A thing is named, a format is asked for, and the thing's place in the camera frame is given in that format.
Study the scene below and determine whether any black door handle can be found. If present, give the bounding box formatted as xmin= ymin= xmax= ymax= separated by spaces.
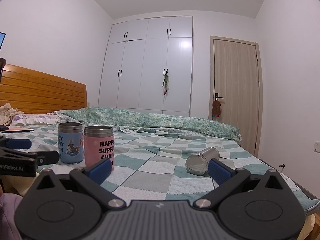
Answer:
xmin=214 ymin=93 xmax=223 ymax=101

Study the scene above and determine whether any silver steel cup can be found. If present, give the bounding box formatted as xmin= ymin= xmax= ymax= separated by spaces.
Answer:
xmin=185 ymin=147 xmax=220 ymax=176

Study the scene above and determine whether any green floral quilt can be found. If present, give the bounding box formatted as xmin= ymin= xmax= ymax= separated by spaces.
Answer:
xmin=56 ymin=107 xmax=242 ymax=144

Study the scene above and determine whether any smartphone on bed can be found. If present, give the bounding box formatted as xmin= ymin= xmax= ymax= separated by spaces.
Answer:
xmin=1 ymin=128 xmax=34 ymax=133

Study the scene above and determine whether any laptop screen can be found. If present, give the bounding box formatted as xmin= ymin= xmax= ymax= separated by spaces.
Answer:
xmin=0 ymin=32 xmax=6 ymax=49

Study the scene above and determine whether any purple patterned pillow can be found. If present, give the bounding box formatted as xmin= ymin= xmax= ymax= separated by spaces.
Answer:
xmin=11 ymin=114 xmax=61 ymax=126

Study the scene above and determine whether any blue steel cup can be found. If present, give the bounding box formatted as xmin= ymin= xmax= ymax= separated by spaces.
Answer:
xmin=57 ymin=122 xmax=84 ymax=164

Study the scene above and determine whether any orange wooden headboard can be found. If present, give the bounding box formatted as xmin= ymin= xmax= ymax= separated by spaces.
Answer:
xmin=1 ymin=64 xmax=87 ymax=114

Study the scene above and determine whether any checkered green bed sheet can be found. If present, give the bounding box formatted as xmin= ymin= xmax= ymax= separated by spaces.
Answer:
xmin=0 ymin=122 xmax=320 ymax=212

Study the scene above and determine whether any green hanging ornament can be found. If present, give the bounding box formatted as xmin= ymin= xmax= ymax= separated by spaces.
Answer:
xmin=162 ymin=69 xmax=169 ymax=96

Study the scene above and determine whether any beige crumpled cloth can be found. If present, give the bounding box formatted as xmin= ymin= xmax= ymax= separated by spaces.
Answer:
xmin=0 ymin=103 xmax=24 ymax=126

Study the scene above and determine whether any beige wooden door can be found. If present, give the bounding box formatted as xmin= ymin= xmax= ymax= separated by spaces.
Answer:
xmin=209 ymin=36 xmax=263 ymax=156

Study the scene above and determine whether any pink steel cup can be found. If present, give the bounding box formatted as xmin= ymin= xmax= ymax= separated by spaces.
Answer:
xmin=84 ymin=125 xmax=115 ymax=171

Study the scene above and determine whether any white wardrobe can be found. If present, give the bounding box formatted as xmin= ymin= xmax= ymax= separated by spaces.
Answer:
xmin=98 ymin=16 xmax=193 ymax=116

